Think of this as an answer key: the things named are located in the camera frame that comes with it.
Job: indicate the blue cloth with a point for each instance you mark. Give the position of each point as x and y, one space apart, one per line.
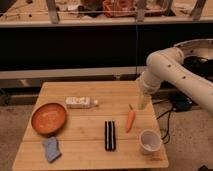
52 151

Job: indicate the black striped brush block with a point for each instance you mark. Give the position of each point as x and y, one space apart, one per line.
110 136

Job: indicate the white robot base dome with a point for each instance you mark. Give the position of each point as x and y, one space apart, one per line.
202 48

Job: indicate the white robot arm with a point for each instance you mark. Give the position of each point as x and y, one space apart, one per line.
166 65

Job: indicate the orange bowl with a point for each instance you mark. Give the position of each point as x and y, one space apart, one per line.
48 118

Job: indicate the orange crate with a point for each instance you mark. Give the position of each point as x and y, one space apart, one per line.
118 8

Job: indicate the orange carrot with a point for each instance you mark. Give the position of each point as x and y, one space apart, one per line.
130 118

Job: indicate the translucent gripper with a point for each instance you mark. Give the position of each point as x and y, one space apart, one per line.
143 100

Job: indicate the white cup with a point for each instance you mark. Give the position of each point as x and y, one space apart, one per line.
149 141

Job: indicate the clear plastic bottle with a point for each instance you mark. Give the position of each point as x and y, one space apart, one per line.
83 102

